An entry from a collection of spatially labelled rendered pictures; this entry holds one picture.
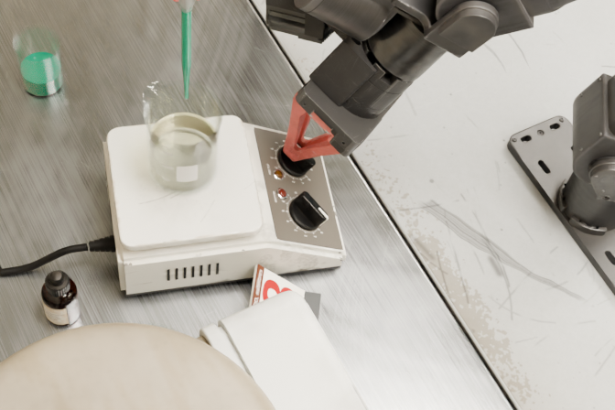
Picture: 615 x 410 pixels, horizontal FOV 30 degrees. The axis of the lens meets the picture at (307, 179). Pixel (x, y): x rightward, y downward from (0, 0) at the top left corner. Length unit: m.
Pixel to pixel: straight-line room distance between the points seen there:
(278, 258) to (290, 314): 0.64
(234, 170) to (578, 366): 0.35
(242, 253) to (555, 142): 0.35
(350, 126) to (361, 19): 0.10
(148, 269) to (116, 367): 0.65
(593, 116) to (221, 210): 0.32
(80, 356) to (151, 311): 0.69
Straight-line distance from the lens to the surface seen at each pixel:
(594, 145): 0.99
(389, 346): 1.02
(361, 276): 1.04
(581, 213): 1.09
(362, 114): 0.95
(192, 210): 0.96
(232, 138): 1.00
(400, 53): 0.91
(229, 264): 0.99
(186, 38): 0.84
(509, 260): 1.08
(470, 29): 0.85
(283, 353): 0.34
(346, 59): 0.92
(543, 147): 1.14
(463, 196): 1.10
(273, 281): 1.00
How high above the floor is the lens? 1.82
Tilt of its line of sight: 57 degrees down
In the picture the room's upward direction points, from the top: 10 degrees clockwise
